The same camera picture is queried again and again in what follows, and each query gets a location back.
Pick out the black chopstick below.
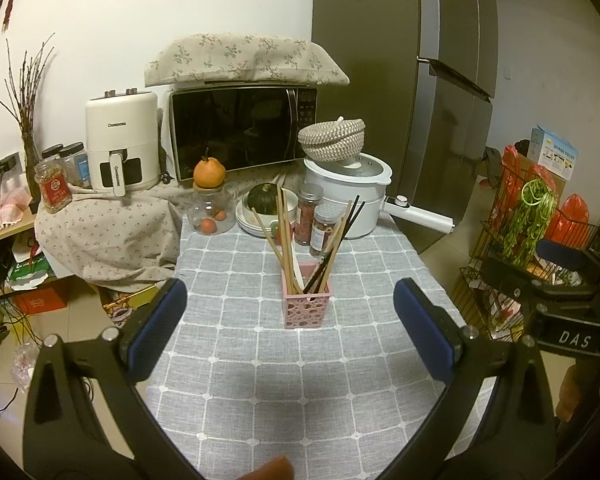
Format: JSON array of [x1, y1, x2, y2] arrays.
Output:
[[303, 196, 366, 295]]

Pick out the person's right hand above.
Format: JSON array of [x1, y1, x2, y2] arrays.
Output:
[[555, 360, 600, 422]]

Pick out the green hanging vegetables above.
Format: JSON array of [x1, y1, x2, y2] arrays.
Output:
[[501, 178, 557, 268]]

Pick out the light blue cardboard box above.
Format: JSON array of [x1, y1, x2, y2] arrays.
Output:
[[527, 126, 578, 181]]

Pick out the grey checked tablecloth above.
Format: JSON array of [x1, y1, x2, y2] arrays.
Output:
[[146, 216, 451, 479]]

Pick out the floral draped cloth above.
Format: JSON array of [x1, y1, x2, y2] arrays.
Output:
[[34, 184, 190, 292]]

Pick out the white electric cooking pot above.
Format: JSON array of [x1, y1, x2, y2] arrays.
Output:
[[303, 153, 455, 238]]

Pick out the red labelled glass jar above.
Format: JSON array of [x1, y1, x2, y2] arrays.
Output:
[[34, 159, 72, 214]]

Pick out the pink perforated utensil holder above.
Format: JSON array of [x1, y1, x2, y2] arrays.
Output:
[[282, 273, 332, 330]]

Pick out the labelled dried fruit jar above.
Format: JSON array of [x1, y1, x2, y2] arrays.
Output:
[[310, 202, 344, 258]]

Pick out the clear glass jar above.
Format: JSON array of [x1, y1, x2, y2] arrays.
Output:
[[187, 184, 236, 235]]

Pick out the red spice jar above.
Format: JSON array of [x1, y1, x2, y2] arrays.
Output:
[[294, 183, 324, 246]]

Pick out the white stacked bowls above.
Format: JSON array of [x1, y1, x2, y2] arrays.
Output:
[[235, 188, 298, 238]]

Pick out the grey refrigerator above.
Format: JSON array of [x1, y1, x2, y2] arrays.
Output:
[[308, 0, 499, 254]]

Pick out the large orange fruit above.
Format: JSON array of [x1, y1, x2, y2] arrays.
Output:
[[193, 154, 226, 188]]

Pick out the white air fryer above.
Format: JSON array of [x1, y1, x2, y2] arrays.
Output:
[[85, 88, 160, 197]]

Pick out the dark green squash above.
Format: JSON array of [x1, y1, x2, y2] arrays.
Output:
[[246, 182, 277, 214]]

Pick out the dried twig bouquet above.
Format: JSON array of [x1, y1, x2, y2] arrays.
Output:
[[0, 34, 54, 214]]

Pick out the black microwave oven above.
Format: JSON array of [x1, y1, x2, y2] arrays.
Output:
[[170, 84, 317, 182]]

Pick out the floral cloth cover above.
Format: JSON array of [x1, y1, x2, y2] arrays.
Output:
[[144, 32, 350, 87]]

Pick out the black wire rack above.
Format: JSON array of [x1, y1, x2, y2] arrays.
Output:
[[452, 162, 600, 341]]

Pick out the woven rope basket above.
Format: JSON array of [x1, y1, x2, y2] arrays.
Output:
[[298, 117, 366, 162]]

